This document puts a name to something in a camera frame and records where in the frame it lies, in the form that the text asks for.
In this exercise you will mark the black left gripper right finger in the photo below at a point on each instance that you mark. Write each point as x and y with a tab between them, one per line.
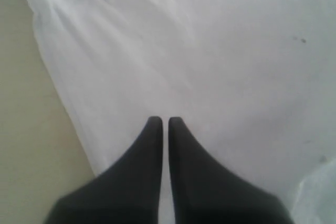
204	191

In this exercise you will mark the white cotton t-shirt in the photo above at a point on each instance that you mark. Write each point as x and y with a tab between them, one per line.
253	79

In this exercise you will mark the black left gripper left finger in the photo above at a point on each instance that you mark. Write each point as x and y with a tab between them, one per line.
127	192

